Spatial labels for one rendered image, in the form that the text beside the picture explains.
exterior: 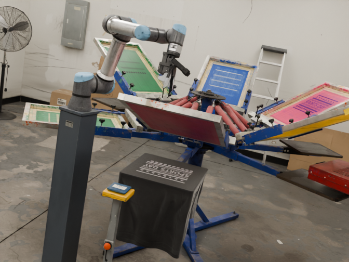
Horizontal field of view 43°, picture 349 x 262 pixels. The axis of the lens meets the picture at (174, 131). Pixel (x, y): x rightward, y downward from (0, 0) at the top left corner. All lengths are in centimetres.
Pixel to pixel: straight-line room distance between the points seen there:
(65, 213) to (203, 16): 473
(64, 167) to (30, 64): 540
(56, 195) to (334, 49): 501
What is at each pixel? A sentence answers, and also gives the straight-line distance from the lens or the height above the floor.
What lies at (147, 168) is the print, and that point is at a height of 95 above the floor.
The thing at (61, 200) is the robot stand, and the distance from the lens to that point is 299.
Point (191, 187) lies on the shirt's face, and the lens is 254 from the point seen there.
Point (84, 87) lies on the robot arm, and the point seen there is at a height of 135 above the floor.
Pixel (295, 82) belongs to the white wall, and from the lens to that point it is 697.
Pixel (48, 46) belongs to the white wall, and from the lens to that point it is 800.
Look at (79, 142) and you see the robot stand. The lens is 283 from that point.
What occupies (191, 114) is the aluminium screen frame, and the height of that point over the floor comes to 138.
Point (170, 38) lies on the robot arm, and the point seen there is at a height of 175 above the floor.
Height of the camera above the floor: 182
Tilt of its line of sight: 13 degrees down
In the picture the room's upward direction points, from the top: 11 degrees clockwise
